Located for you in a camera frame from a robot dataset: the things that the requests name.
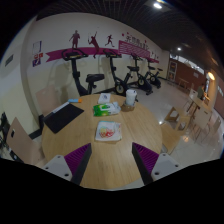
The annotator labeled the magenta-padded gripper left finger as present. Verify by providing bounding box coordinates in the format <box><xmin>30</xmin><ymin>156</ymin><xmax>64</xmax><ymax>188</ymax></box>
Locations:
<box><xmin>41</xmin><ymin>143</ymin><xmax>93</xmax><ymax>186</ymax></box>

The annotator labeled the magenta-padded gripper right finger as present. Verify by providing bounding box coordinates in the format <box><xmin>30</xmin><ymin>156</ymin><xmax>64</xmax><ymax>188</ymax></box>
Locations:
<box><xmin>131</xmin><ymin>142</ymin><xmax>184</xmax><ymax>186</ymax></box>

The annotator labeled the white printed towel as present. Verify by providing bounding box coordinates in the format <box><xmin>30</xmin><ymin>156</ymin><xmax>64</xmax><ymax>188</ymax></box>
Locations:
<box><xmin>95</xmin><ymin>120</ymin><xmax>123</xmax><ymax>143</ymax></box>

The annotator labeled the black mouse pad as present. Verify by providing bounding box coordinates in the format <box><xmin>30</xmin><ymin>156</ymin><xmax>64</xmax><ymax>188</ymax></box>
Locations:
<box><xmin>43</xmin><ymin>103</ymin><xmax>85</xmax><ymax>134</ymax></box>

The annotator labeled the wooden tables and chairs group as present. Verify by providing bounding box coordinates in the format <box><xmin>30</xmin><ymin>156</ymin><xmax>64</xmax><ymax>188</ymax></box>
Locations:
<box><xmin>164</xmin><ymin>88</ymin><xmax>224</xmax><ymax>144</ymax></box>

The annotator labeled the black metal rack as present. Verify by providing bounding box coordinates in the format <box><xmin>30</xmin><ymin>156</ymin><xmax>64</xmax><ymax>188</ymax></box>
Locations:
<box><xmin>0</xmin><ymin>111</ymin><xmax>13</xmax><ymax>148</ymax></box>

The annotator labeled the round wooden coaster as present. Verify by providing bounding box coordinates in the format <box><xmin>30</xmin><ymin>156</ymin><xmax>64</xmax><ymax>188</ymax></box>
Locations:
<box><xmin>120</xmin><ymin>103</ymin><xmax>136</xmax><ymax>113</ymax></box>

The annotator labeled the green wet wipes pack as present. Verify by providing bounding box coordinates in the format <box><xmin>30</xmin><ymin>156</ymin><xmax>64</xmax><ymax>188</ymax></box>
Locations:
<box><xmin>93</xmin><ymin>101</ymin><xmax>122</xmax><ymax>117</ymax></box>

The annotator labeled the person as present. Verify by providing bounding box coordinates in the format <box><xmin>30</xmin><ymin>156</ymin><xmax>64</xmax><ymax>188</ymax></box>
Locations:
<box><xmin>197</xmin><ymin>83</ymin><xmax>206</xmax><ymax>100</ymax></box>

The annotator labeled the small white box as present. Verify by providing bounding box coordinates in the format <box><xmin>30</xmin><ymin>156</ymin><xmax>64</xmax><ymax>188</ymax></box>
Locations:
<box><xmin>97</xmin><ymin>92</ymin><xmax>112</xmax><ymax>105</ymax></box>

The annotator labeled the black exercise bike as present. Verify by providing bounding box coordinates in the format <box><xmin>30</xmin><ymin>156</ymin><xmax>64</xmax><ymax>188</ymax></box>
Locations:
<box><xmin>61</xmin><ymin>48</ymin><xmax>106</xmax><ymax>97</ymax></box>
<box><xmin>102</xmin><ymin>49</ymin><xmax>138</xmax><ymax>97</ymax></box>
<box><xmin>126</xmin><ymin>53</ymin><xmax>154</xmax><ymax>96</ymax></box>
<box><xmin>143</xmin><ymin>58</ymin><xmax>164</xmax><ymax>90</ymax></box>

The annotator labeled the purple and orange wall poster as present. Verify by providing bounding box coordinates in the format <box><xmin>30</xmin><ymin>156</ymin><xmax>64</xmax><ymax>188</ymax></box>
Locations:
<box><xmin>32</xmin><ymin>52</ymin><xmax>44</xmax><ymax>68</ymax></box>

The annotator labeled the grey wall vent grille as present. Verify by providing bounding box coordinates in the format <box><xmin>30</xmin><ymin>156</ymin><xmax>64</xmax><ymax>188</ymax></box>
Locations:
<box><xmin>4</xmin><ymin>54</ymin><xmax>14</xmax><ymax>67</ymax></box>

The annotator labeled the white purple-framed wall poster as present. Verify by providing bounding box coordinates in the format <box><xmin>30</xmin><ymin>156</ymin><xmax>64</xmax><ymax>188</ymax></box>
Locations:
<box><xmin>32</xmin><ymin>40</ymin><xmax>43</xmax><ymax>54</ymax></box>

